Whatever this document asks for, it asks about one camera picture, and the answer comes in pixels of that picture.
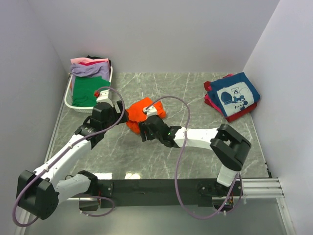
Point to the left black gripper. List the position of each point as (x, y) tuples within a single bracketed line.
[(117, 115)]

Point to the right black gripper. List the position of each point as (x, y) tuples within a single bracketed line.
[(143, 128)]

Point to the orange t shirt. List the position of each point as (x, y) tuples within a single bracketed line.
[(136, 114)]

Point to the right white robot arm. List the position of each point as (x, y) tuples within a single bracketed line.
[(229, 146)]

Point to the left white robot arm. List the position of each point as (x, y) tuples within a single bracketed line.
[(41, 191)]

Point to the green shirt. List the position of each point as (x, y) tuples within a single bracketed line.
[(84, 89)]

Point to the white perforated basket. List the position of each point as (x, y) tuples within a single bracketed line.
[(69, 93)]

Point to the lavender shirt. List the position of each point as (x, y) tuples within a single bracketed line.
[(94, 70)]

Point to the magenta shirt in basket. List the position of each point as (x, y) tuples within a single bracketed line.
[(88, 64)]

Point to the black garment in basket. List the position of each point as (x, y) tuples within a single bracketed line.
[(99, 58)]

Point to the light pink shirt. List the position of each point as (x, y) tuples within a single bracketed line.
[(87, 60)]

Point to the pink folded shirt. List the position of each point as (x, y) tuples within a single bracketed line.
[(212, 103)]

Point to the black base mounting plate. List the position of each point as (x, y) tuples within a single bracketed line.
[(162, 192)]

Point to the red folded shirt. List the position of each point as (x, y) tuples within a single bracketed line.
[(237, 115)]

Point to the blue cartoon print shirt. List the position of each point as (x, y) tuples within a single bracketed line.
[(233, 94)]

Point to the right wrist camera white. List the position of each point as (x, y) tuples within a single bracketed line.
[(150, 111)]

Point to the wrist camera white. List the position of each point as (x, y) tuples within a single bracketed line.
[(103, 96), (150, 111)]

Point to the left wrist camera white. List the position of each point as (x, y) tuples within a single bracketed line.
[(103, 96)]

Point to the aluminium rail frame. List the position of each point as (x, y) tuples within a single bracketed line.
[(243, 189)]

